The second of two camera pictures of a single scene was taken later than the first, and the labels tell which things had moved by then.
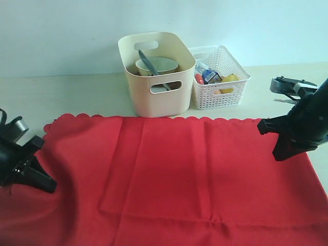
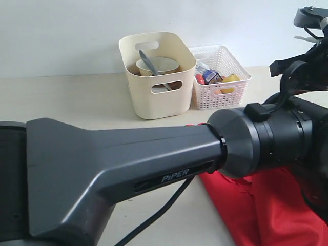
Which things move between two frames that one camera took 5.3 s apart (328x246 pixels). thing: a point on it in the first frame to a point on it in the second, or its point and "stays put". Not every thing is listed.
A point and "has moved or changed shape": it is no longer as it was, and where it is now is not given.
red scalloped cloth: (164, 181) has moved or changed shape
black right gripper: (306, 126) to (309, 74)
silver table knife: (155, 71) stays put
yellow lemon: (230, 77) stays put
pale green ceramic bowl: (162, 65) stays put
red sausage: (199, 78) stays put
